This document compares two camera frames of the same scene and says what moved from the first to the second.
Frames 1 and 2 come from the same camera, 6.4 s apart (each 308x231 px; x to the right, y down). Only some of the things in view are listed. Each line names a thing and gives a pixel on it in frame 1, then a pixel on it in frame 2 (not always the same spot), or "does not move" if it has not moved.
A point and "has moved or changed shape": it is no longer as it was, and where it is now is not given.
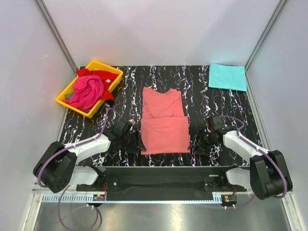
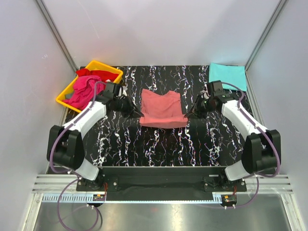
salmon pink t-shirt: (164, 127) has moved or changed shape
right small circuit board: (230, 198) does not move
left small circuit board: (99, 197) does not move
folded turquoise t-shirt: (230, 77) does not move
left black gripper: (137, 145) -> (131, 111)
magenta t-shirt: (87, 90) does not move
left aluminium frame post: (57, 36) does not move
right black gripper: (202, 147) -> (197, 112)
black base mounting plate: (162, 181) does not move
